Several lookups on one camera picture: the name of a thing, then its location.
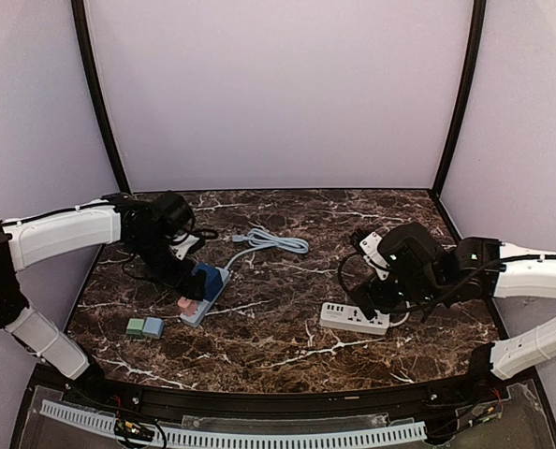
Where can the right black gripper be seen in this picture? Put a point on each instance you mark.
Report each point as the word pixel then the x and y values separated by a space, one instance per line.
pixel 372 296

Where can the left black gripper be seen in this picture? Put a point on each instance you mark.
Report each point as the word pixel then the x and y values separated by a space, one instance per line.
pixel 184 276

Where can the pink plug adapter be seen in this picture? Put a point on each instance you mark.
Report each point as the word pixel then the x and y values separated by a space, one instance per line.
pixel 188 307

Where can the blue cube socket adapter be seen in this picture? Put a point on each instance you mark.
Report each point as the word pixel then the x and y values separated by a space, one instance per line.
pixel 212 279

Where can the light blue plug adapter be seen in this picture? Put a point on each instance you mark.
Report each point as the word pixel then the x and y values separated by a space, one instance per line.
pixel 153 328

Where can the green plug adapter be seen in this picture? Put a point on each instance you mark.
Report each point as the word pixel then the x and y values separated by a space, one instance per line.
pixel 134 328

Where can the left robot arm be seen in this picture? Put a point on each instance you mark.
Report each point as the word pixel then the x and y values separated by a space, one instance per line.
pixel 160 232

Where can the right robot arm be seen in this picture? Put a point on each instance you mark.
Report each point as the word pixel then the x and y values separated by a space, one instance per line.
pixel 414 272

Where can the white power strip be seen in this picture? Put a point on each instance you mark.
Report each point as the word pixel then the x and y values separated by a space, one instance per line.
pixel 351 318

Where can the light blue power strip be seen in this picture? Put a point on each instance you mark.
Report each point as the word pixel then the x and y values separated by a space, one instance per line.
pixel 203 308

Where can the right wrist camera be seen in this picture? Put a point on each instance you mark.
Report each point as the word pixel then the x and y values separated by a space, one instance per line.
pixel 366 243

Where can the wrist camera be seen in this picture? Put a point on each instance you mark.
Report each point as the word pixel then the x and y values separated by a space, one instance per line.
pixel 173 213
pixel 366 243

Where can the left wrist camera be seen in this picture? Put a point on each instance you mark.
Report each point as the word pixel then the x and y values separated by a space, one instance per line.
pixel 173 213

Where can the black front rail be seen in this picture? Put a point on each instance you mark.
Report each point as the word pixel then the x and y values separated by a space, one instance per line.
pixel 434 400

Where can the grey slotted cable duct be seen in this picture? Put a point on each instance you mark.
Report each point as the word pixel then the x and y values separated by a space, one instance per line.
pixel 219 433

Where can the left black frame post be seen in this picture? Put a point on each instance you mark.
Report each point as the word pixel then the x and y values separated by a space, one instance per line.
pixel 87 56

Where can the black frame post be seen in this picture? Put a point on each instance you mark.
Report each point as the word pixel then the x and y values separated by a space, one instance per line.
pixel 87 56
pixel 462 98

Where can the right black frame post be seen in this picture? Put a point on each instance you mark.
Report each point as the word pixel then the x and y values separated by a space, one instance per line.
pixel 462 98

